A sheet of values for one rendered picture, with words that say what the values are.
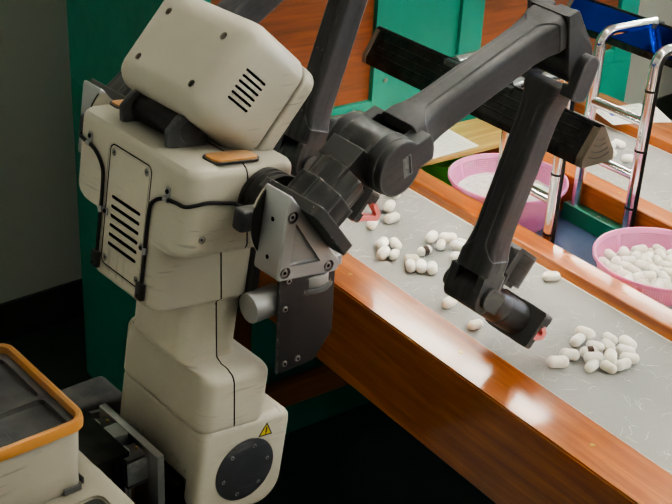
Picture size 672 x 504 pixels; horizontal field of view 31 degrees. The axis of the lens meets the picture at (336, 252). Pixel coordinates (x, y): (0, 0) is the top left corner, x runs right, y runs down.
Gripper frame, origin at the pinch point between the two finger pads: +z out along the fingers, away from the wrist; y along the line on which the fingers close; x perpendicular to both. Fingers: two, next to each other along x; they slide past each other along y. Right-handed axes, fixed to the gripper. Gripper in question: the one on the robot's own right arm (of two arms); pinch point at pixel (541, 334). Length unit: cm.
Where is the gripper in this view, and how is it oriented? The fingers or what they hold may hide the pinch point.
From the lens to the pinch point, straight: 210.5
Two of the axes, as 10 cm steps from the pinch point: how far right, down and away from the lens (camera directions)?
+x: -5.5, 8.3, 0.4
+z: 6.0, 3.6, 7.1
